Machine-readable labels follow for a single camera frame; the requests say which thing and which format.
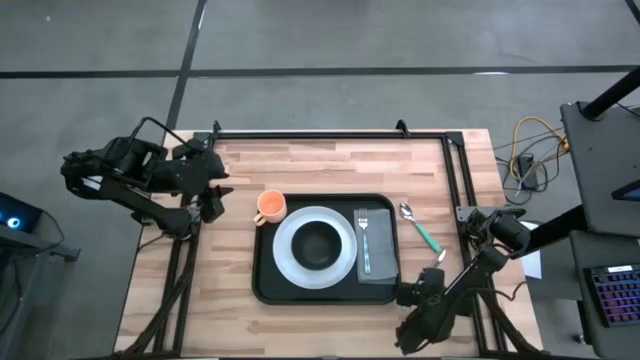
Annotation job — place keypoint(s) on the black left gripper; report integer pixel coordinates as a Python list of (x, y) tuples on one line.
[(200, 172)]

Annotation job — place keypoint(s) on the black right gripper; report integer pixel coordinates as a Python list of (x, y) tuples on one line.
[(425, 287)]

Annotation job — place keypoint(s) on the grey cloth napkin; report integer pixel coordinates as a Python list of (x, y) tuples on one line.
[(385, 250)]

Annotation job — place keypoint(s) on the white round plate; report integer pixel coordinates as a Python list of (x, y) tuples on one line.
[(287, 265)]

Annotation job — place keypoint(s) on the black round bowl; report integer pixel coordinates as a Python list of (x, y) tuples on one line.
[(316, 246)]

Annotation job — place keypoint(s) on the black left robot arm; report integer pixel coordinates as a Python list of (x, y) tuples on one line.
[(145, 205)]

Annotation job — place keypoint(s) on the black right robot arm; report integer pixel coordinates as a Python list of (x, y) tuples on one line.
[(470, 276)]

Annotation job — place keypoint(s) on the black rectangular plastic tray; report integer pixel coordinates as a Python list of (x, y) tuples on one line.
[(265, 285)]

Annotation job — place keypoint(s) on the pale orange mug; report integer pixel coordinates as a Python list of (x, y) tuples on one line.
[(271, 206)]

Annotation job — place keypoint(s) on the white paper sheet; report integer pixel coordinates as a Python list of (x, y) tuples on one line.
[(534, 265)]

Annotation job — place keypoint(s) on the black diagonal strut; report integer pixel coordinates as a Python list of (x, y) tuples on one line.
[(555, 230)]

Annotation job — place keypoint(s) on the black power adapter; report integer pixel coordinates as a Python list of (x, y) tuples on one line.
[(527, 170)]

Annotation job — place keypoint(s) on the dark low desk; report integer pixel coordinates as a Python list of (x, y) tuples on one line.
[(585, 345)]

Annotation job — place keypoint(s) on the backlit computer keyboard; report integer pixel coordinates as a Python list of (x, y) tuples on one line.
[(617, 295)]

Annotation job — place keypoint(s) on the black device with blue light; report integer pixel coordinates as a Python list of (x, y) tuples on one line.
[(15, 212)]

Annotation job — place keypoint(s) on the dark grey desk top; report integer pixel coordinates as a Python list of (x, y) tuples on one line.
[(600, 170)]

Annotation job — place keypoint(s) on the black monitor pole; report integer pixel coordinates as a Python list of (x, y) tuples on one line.
[(612, 92)]

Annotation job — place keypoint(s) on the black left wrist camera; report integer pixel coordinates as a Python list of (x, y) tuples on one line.
[(189, 148)]

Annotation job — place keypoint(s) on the black aluminium table frame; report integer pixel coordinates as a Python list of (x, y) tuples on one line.
[(452, 175)]

